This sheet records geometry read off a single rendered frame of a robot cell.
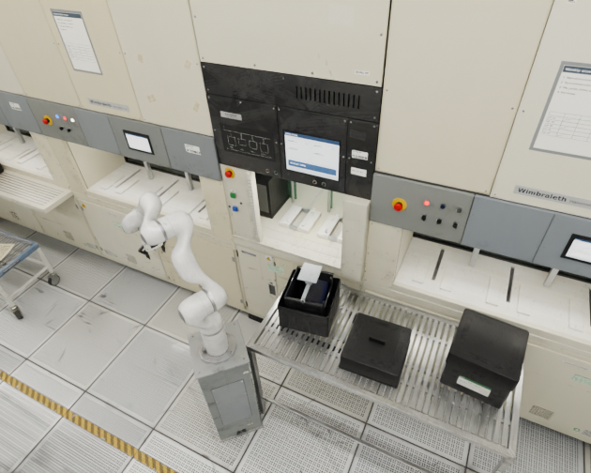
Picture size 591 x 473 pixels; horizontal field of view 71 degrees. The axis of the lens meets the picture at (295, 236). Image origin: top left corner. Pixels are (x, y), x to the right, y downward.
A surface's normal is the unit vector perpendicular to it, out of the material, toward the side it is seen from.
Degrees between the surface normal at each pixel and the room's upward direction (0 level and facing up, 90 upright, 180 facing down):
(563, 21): 90
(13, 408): 0
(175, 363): 0
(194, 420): 0
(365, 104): 90
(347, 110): 90
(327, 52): 92
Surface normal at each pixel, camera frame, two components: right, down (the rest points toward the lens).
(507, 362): -0.04, -0.75
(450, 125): -0.44, 0.61
